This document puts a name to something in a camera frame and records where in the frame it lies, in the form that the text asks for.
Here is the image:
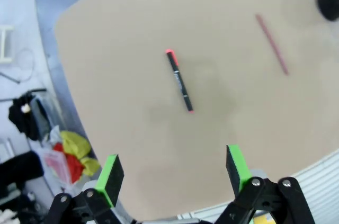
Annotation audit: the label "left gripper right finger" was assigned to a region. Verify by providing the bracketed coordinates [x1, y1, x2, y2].
[214, 145, 316, 224]

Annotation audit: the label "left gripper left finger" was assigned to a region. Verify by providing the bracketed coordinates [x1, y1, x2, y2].
[49, 154, 125, 224]

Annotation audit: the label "black marker pink caps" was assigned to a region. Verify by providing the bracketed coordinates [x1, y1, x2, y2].
[165, 48, 195, 115]

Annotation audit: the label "reddish brown pencil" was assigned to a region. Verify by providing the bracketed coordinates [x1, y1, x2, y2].
[255, 14, 290, 76]

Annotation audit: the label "black mesh pen holder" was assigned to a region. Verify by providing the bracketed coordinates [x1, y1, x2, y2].
[315, 0, 339, 22]

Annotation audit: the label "red cloth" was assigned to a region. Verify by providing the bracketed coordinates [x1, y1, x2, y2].
[52, 141, 85, 184]

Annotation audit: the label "yellow cloth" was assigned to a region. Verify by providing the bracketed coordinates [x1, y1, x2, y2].
[59, 130, 101, 177]

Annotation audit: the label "clear bag red print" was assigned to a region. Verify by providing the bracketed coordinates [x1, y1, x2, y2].
[43, 149, 69, 190]

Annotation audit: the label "black case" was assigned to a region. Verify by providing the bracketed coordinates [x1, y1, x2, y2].
[0, 151, 44, 182]

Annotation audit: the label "black garment pile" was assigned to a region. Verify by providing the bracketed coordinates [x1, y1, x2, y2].
[7, 94, 51, 141]

